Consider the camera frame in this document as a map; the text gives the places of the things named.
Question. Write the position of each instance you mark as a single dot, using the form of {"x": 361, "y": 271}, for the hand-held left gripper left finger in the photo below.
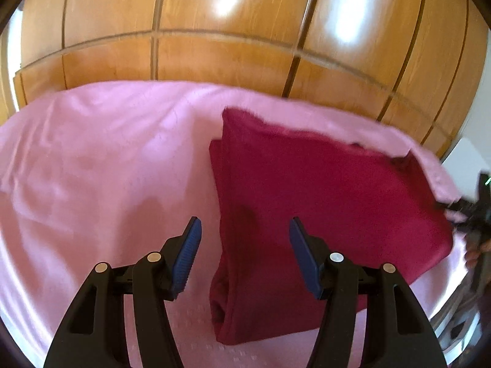
{"x": 188, "y": 253}

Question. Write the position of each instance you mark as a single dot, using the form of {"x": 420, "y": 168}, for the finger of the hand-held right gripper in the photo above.
{"x": 462, "y": 211}

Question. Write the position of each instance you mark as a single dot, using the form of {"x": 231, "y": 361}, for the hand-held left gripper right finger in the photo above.
{"x": 303, "y": 253}

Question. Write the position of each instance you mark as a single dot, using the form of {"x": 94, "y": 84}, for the dark red garment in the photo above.
{"x": 326, "y": 184}

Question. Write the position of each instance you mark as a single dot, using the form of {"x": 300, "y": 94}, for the person's right hand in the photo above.
{"x": 477, "y": 255}

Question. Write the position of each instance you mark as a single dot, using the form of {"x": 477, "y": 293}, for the pale slatted rack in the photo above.
{"x": 456, "y": 322}

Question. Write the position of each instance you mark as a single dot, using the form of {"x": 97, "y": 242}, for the pink bed sheet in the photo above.
{"x": 115, "y": 153}

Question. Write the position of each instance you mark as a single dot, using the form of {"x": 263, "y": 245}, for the wooden wardrobe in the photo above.
{"x": 238, "y": 27}

